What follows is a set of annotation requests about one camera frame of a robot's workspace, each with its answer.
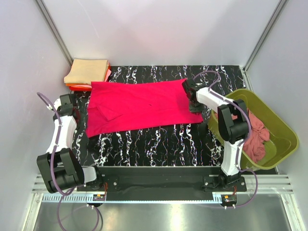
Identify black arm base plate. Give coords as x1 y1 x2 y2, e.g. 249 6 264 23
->
76 166 247 193

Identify white slotted cable duct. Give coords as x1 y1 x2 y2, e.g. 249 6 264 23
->
40 193 223 203

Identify aluminium frame post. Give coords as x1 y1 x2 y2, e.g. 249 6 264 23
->
243 0 289 72
34 0 73 66

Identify left aluminium frame post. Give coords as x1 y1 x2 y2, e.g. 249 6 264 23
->
34 0 73 66

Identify aluminium rail front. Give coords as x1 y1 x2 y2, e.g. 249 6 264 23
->
31 174 293 194

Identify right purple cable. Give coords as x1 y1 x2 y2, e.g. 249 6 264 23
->
192 71 258 207

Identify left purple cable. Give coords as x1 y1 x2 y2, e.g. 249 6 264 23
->
36 92 104 229

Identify folded red orange t shirts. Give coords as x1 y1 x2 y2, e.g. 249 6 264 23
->
65 65 111 91

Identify right aluminium frame post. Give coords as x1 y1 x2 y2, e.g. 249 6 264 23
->
243 0 289 72

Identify purple cable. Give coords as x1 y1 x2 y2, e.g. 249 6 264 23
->
192 71 258 207
36 92 104 229

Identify dusty pink crumpled t shirt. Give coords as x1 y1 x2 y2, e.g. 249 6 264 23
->
243 109 270 163

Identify folded beige t shirt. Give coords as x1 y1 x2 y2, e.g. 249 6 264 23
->
64 59 109 85

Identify bright pink t shirt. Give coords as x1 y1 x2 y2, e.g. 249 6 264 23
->
86 79 203 138

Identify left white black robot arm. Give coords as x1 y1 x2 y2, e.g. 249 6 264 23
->
37 92 98 195

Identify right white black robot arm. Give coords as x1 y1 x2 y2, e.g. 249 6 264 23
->
182 79 252 189

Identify olive green plastic bin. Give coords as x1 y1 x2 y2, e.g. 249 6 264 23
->
207 89 300 171

